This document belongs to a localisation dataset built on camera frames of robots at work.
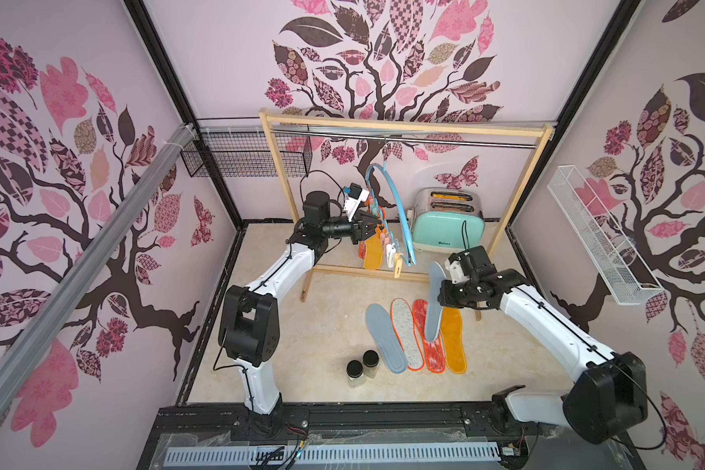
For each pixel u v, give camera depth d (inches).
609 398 15.5
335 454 27.5
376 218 29.3
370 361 29.6
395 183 43.4
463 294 27.1
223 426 28.7
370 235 29.3
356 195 27.4
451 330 35.7
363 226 28.6
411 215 42.6
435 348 33.8
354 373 28.6
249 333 19.3
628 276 25.5
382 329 36.1
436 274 32.1
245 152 26.4
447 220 38.3
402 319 36.3
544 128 21.9
